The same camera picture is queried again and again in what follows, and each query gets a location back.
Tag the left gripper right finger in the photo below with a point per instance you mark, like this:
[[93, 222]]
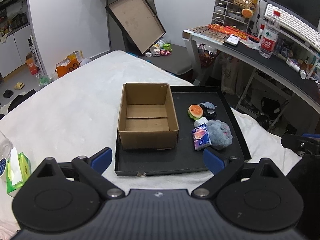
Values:
[[225, 171]]

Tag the grey fluffy plush toy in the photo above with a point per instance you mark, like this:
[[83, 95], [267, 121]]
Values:
[[220, 134]]

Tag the black slipper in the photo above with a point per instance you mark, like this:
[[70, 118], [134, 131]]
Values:
[[8, 93]]

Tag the white keyboard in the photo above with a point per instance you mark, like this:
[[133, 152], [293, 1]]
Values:
[[294, 25]]

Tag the brown cardboard box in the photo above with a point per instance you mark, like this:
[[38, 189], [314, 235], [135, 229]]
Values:
[[147, 117]]

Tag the grey knitted cloth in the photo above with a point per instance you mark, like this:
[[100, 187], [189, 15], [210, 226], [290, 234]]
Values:
[[207, 105]]

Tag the purple tissue pack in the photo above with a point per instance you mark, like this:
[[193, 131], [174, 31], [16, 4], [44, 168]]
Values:
[[201, 137]]

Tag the plush hamburger toy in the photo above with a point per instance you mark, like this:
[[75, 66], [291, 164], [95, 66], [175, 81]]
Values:
[[195, 112]]

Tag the black stitched fabric pouch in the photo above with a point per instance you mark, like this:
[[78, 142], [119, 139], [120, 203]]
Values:
[[209, 114]]

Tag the yellow slipper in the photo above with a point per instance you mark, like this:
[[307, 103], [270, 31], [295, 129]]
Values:
[[19, 86]]

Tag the grey bench seat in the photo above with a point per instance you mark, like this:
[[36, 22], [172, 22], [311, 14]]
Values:
[[177, 63]]

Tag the white soft bundle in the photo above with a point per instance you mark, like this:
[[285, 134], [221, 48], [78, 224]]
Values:
[[200, 121]]

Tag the woven basket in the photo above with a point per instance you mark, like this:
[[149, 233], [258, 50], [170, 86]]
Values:
[[246, 4]]

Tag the grey drawer organizer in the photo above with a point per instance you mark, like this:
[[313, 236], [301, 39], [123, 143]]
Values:
[[228, 14]]

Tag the green toy cup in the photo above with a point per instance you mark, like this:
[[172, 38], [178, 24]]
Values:
[[167, 47]]

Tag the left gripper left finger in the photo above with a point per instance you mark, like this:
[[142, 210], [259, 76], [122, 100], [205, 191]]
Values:
[[90, 172]]

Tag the green tissue box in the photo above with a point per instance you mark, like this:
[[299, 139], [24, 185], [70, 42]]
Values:
[[18, 171]]

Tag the black tray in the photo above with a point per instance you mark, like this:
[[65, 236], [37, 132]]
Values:
[[183, 158]]

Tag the white blanket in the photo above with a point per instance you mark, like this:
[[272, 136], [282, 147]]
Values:
[[78, 115]]

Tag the plastic water bottle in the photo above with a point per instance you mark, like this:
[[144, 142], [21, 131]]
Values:
[[270, 35]]

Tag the white supplement jar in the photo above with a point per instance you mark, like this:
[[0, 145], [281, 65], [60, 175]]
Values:
[[158, 45]]

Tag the curved grey desk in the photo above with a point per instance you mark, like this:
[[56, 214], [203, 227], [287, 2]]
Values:
[[306, 89]]

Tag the orange cardboard box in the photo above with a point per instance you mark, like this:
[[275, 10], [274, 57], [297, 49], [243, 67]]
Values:
[[70, 63]]

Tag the large leaning cardboard lid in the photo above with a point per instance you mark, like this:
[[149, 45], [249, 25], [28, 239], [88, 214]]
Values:
[[138, 23]]

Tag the red paper scrolls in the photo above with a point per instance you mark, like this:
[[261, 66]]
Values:
[[231, 31]]

